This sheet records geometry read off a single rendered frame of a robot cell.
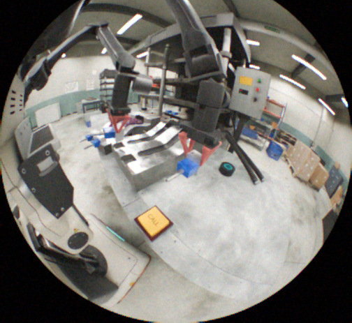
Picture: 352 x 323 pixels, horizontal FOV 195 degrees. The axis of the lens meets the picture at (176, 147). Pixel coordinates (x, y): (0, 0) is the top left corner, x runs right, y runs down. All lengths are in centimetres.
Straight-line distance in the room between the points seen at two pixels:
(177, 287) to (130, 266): 48
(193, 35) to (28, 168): 40
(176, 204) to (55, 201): 34
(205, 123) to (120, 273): 92
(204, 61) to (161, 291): 133
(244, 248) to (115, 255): 75
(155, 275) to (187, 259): 83
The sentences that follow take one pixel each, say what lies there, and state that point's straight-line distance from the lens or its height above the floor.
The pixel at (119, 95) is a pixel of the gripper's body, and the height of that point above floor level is 110.
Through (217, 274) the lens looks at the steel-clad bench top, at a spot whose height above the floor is 80.
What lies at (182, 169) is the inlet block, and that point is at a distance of 26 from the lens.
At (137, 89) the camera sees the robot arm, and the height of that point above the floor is 112.
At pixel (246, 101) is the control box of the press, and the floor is 118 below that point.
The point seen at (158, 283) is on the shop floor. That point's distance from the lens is 115.
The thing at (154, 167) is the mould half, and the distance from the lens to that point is 35.
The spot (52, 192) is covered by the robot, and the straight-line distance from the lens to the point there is 29.
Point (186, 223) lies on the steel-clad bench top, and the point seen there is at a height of 80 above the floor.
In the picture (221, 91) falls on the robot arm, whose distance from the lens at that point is 22.
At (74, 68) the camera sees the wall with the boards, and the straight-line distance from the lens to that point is 769.
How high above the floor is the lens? 112
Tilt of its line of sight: 30 degrees down
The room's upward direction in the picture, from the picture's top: 9 degrees clockwise
